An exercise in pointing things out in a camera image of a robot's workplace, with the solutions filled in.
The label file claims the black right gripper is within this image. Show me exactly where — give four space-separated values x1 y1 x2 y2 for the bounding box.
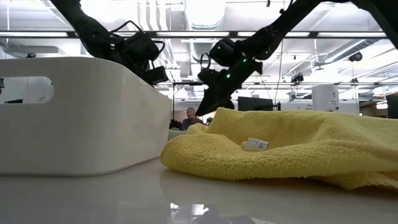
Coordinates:
195 60 264 117

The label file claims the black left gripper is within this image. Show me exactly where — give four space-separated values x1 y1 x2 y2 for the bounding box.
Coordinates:
119 55 153 80

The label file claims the light green microfiber towel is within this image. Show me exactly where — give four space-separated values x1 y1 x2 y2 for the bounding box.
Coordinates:
168 129 188 141

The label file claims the yellow microfiber towel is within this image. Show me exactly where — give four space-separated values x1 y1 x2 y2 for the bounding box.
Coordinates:
160 107 398 191

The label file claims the person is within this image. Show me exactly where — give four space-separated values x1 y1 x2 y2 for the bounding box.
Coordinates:
181 106 206 131

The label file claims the black flat monitor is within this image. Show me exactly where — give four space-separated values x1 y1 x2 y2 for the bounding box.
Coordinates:
238 96 274 112

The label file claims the dark leafy plant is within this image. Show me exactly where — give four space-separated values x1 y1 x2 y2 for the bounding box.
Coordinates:
169 119 184 131

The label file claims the white plastic bin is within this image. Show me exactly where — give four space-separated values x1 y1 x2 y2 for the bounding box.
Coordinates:
0 56 173 177

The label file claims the white box with arrow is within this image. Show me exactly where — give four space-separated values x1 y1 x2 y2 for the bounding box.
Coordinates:
312 85 340 112

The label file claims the dark cabinet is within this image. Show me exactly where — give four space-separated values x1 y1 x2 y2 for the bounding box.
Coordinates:
386 94 398 119

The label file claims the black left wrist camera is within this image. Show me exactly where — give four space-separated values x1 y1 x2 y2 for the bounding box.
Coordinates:
145 65 170 86

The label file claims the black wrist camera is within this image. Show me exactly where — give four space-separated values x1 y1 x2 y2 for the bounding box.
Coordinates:
197 67 219 85
145 65 170 86

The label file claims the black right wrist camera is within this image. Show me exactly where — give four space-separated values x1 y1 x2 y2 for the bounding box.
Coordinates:
197 67 219 85

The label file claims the black dome camera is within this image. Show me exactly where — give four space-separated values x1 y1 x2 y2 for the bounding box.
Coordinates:
348 51 364 63

